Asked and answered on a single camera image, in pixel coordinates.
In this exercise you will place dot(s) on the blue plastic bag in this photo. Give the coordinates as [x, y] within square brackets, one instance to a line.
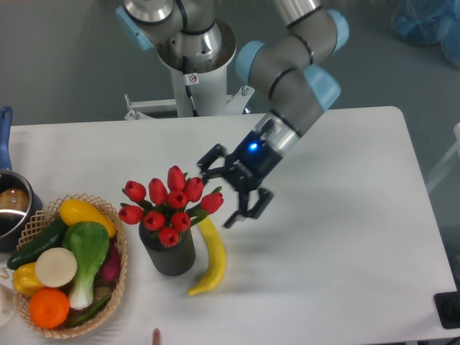
[429, 23]

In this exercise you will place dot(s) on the green bok choy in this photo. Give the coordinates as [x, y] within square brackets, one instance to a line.
[89, 243]

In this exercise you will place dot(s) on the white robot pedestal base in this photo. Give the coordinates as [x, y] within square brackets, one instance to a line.
[198, 69]

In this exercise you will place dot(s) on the black device at edge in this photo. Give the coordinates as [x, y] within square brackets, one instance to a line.
[447, 306]

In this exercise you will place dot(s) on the yellow squash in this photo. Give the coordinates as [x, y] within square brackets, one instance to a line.
[74, 211]

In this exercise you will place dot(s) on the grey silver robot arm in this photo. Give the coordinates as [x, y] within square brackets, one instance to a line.
[287, 73]

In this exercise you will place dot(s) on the yellow bell pepper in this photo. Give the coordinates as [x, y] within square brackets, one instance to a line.
[25, 280]

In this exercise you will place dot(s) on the yellow banana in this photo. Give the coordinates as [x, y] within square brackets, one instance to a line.
[216, 259]

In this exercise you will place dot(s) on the green cucumber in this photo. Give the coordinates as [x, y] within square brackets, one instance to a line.
[49, 238]

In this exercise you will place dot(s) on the white round radish slice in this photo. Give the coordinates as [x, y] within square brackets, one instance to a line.
[56, 267]

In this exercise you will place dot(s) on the red tulip bouquet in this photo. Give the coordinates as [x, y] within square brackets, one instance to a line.
[167, 210]

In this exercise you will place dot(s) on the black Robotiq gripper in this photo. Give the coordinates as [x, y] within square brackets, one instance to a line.
[251, 161]

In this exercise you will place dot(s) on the purple sweet potato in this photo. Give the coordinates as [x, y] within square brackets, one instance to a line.
[111, 267]

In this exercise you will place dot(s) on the garlic clove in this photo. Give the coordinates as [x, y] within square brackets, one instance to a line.
[4, 274]

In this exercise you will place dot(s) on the white frame at right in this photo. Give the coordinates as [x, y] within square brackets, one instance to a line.
[445, 165]

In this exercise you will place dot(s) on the green chili pepper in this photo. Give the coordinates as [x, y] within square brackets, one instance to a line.
[90, 313]

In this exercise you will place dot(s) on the orange fruit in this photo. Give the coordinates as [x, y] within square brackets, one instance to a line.
[48, 308]

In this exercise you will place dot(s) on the dark grey ribbed vase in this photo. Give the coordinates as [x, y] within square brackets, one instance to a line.
[170, 261]

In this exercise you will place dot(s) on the white round object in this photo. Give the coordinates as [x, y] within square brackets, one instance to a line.
[7, 305]

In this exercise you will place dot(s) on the fingertip at bottom edge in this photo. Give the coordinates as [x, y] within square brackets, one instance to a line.
[156, 337]

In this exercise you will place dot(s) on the blue saucepan with handle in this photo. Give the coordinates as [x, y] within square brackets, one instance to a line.
[18, 200]

